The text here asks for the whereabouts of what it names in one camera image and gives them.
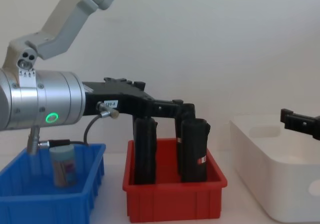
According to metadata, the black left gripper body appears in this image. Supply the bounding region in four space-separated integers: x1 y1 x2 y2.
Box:
81 77 156 118

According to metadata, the black cylinder with red-white label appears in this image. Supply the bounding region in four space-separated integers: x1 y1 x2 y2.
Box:
180 118 211 184

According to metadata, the black cylinder with small label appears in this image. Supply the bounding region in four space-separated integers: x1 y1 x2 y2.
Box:
175 113 186 177

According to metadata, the black cylinder without label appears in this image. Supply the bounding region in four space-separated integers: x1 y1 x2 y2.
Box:
133 116 159 185

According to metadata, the white plastic bin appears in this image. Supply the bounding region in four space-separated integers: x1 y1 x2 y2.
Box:
229 112 320 223

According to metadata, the red plastic bin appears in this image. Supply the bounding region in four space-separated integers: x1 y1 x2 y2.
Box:
122 138 229 224

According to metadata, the clear jar with coloured contents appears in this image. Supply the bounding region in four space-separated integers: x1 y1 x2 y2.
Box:
49 145 77 188

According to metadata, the blue plastic bin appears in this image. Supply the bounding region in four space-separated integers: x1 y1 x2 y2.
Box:
0 143 107 224

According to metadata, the thin dark gripper cable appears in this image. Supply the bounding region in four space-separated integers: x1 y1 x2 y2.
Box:
37 101 120 148

